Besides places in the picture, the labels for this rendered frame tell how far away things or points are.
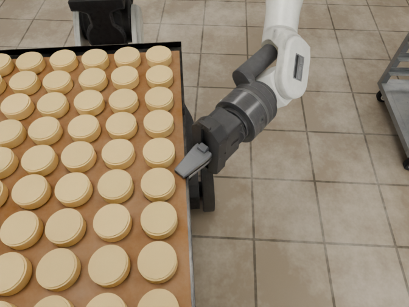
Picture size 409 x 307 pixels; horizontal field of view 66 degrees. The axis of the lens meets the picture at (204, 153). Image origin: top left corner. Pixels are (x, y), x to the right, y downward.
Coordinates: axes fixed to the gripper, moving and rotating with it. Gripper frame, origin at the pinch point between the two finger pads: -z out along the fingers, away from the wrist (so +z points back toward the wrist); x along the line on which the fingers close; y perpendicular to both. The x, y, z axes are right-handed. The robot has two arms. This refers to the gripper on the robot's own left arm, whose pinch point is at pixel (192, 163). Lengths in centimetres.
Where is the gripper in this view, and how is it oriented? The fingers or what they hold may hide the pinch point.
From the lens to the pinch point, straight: 50.4
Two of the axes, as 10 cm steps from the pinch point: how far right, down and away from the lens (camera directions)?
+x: 0.0, -5.6, -8.3
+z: 6.5, -6.3, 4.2
